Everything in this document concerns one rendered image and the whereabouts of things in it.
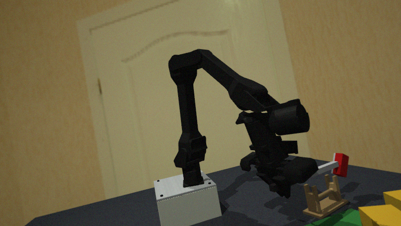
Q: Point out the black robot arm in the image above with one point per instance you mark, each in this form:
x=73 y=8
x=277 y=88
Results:
x=282 y=119

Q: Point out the green flat mat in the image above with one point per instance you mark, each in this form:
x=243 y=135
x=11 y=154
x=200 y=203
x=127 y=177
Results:
x=349 y=217

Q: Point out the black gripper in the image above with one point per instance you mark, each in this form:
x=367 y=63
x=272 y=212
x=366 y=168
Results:
x=272 y=167

